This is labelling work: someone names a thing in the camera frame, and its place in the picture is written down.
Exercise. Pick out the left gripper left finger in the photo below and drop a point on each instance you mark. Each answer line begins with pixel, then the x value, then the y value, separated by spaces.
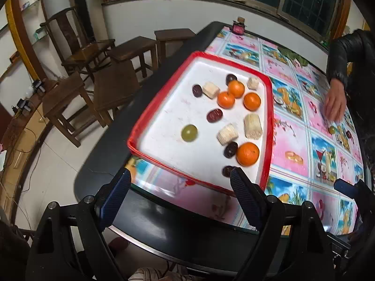
pixel 110 197

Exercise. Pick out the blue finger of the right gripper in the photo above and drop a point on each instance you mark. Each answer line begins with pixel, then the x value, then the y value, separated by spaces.
pixel 347 189

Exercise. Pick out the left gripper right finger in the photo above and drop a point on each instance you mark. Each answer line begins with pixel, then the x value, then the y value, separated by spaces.
pixel 260 210

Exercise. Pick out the orange tangerine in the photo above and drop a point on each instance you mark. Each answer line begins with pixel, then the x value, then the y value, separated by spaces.
pixel 236 88
pixel 225 100
pixel 247 154
pixel 252 101

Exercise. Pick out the green grape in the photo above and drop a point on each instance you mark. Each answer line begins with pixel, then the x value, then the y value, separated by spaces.
pixel 332 130
pixel 189 133

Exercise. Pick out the bystander hand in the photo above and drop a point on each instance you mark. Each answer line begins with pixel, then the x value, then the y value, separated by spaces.
pixel 335 102

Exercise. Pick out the colourful fruit print tablecloth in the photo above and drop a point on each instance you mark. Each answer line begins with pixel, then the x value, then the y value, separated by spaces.
pixel 306 159

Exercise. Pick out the beige sugarcane chunk front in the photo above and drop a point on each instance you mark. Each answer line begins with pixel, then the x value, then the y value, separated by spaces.
pixel 252 124

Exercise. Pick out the red rimmed white tray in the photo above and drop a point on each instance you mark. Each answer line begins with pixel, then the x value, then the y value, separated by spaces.
pixel 156 136

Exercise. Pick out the wooden stool near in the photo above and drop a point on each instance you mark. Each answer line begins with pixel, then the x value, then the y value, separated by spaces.
pixel 114 86

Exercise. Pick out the person in black jacket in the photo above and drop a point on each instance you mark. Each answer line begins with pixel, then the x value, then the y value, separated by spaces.
pixel 350 69

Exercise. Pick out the beige sugarcane chunk in tray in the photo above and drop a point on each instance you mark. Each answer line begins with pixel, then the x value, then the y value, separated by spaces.
pixel 253 83

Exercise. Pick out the green leaves on table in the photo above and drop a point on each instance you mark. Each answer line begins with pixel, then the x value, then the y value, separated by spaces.
pixel 292 56

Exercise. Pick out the beige sugarcane chunk small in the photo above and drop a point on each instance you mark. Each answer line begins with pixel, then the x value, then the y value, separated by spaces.
pixel 210 90

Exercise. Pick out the dark red date in tray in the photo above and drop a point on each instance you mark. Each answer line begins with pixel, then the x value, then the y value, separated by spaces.
pixel 197 90

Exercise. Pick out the dark plum in tray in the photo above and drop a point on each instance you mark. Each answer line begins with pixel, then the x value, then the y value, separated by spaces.
pixel 230 77

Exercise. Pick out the dark wooden armchair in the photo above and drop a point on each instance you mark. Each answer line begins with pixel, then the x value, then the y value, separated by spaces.
pixel 77 52

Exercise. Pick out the wooden stool middle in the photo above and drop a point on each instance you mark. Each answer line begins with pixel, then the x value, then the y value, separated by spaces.
pixel 133 48

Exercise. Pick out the wooden stool far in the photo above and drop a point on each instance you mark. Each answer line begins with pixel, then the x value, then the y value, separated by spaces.
pixel 170 36

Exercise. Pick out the pink perfume bottle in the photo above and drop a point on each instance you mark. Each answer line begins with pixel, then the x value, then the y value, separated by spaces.
pixel 238 26

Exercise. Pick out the yellow framed shelf unit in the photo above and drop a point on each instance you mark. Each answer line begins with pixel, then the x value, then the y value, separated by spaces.
pixel 25 52

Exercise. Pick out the silver tower air conditioner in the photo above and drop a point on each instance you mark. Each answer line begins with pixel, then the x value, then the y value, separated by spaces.
pixel 84 16

